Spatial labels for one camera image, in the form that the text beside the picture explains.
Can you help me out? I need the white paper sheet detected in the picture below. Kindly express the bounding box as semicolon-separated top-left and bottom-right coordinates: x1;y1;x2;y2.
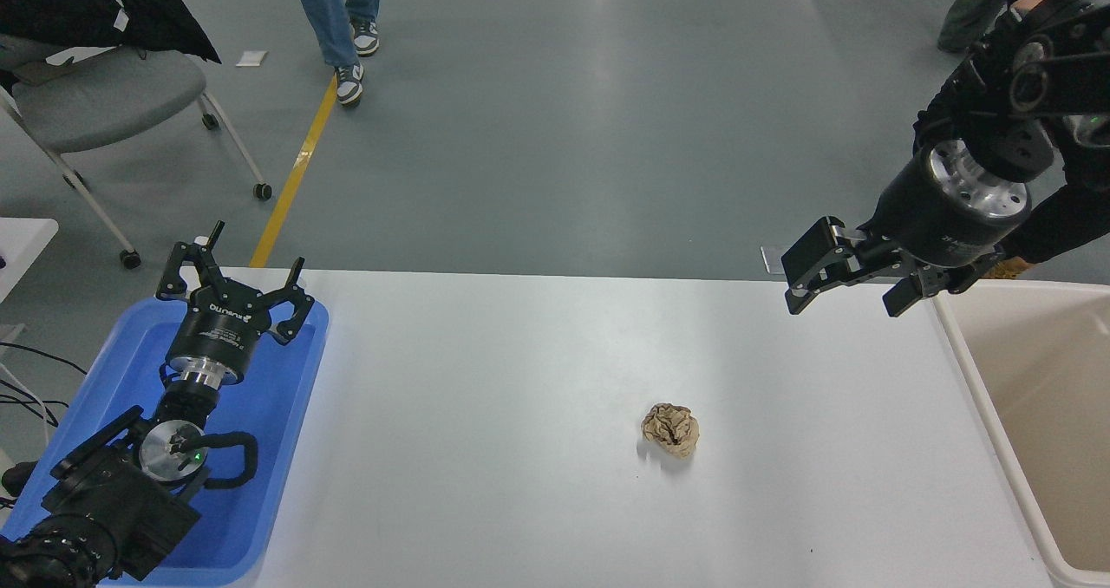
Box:
43;45;119;67

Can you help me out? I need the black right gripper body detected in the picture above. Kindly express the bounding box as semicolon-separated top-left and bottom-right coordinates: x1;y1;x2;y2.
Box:
865;150;1011;270

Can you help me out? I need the grey wheeled chair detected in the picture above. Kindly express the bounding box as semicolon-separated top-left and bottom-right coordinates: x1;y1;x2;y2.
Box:
0;33;274;270

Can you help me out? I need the tan paper ball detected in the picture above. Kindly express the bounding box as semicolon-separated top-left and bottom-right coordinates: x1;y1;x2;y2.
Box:
641;403;701;460

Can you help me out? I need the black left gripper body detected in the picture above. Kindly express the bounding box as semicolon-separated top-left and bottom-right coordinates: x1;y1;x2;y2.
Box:
166;284;273;379

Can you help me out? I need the large pale bin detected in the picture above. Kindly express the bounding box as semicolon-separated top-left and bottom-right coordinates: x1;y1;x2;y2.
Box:
932;278;1110;588

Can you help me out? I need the black jacket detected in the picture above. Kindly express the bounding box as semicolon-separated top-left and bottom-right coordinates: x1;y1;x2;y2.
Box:
0;0;222;64

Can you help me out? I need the white side table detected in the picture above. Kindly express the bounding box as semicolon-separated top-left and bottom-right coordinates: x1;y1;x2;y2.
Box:
0;218;60;304

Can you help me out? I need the black cable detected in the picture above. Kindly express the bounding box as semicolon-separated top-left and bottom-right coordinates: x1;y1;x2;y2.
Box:
0;342;88;376
0;380;69;429

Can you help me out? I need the brown cardboard piece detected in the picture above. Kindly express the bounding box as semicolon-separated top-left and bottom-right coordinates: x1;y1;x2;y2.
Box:
13;57;77;86

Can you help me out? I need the white cable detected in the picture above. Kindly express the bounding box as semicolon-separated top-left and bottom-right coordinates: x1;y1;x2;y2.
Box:
0;363;55;447

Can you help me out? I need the blue plastic tray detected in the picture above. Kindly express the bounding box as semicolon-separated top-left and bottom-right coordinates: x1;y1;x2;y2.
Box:
0;297;330;586

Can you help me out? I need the black floor object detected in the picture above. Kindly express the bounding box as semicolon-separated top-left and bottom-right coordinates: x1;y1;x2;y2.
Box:
2;461;40;498

